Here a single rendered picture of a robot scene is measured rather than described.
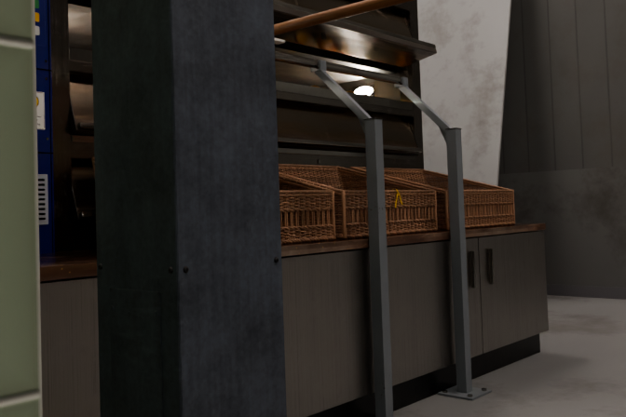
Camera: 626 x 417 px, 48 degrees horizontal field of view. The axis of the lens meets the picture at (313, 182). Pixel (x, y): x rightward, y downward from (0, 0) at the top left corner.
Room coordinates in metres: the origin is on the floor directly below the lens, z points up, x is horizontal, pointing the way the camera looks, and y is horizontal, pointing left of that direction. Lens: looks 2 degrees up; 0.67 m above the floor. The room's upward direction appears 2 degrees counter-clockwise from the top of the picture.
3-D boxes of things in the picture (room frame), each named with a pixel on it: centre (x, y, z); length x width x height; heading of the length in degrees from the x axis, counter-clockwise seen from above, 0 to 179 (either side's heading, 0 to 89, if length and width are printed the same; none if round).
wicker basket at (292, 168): (2.54, -0.10, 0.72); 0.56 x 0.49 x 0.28; 139
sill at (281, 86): (2.73, 0.12, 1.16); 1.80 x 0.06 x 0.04; 138
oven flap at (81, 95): (2.71, 0.11, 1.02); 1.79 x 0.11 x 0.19; 138
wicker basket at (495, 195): (3.00, -0.51, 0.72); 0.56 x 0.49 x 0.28; 137
